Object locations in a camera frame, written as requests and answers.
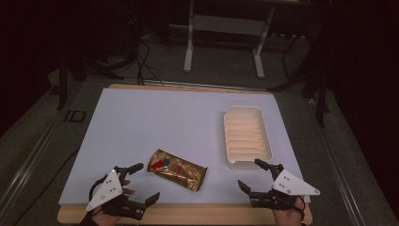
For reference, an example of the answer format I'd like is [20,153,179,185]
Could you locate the person's right hand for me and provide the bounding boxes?
[270,195,307,226]

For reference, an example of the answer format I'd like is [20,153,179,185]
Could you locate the metal floor rail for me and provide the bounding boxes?
[0,103,81,218]
[305,97,368,226]

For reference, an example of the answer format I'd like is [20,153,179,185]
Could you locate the person's left hand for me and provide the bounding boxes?
[89,179,136,226]

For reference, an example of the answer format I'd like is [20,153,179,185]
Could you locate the white metal stand frame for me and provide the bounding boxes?
[183,0,277,79]

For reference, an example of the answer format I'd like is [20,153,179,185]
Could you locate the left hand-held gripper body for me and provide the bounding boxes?
[85,166,148,220]

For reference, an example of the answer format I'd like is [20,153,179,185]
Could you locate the pale lilac table mat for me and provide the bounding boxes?
[58,88,311,206]

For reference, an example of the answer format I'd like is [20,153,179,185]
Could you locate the gold foil snack packet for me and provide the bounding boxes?
[147,148,209,193]

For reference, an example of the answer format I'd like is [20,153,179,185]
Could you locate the cream plastic ribbed tray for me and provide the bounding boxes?
[223,105,274,170]

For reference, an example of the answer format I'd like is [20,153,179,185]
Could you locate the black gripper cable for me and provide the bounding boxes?
[88,174,109,202]
[294,195,308,221]

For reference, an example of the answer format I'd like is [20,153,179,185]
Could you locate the black floor cables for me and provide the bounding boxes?
[134,40,165,87]

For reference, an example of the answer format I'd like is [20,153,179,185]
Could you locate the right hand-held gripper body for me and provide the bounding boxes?
[248,163,321,211]

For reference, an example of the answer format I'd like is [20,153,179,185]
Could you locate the black metal stand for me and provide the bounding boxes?
[56,51,80,111]
[267,29,332,128]

